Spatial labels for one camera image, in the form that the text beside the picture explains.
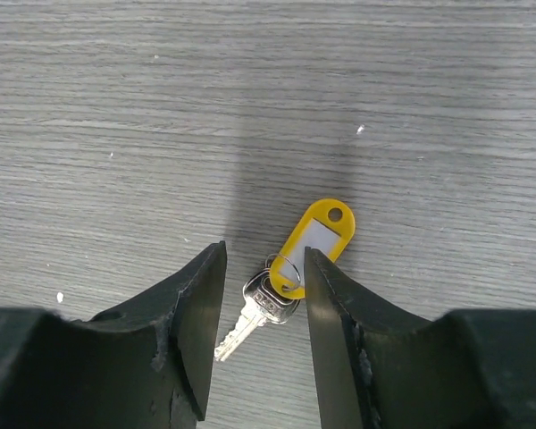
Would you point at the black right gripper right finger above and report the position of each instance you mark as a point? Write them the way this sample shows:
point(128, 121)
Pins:
point(379, 366)

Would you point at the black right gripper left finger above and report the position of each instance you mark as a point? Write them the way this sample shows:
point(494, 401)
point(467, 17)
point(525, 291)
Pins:
point(145, 363)

